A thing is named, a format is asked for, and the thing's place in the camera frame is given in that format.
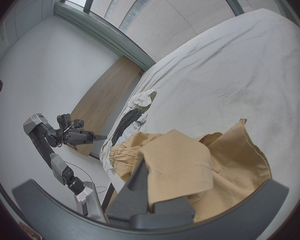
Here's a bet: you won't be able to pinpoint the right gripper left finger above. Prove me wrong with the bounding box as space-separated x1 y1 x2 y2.
107 158 150 222

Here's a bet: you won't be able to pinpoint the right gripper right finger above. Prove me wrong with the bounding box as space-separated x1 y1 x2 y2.
150 196 196 217

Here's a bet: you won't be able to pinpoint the tan shorts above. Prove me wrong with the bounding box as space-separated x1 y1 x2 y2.
109 118 272 222

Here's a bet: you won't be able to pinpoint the bed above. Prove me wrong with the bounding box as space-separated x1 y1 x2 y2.
70 8 300 209

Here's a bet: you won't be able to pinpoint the black garment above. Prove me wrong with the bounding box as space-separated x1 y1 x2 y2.
112 109 143 143

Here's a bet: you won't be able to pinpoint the pale blue garment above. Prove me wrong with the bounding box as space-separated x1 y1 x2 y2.
115 114 148 144

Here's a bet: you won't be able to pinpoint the white garment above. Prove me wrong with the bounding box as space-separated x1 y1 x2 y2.
127 89 155 109

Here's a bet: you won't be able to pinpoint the green garment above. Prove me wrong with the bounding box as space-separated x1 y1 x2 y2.
137 91 157 114

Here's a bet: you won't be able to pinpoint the grey-green curtain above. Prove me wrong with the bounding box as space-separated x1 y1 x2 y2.
54 3 157 71

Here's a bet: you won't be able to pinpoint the window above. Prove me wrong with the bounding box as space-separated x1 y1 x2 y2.
65 0 288 62

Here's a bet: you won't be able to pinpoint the black cable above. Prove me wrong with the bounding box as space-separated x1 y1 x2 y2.
65 161 108 193

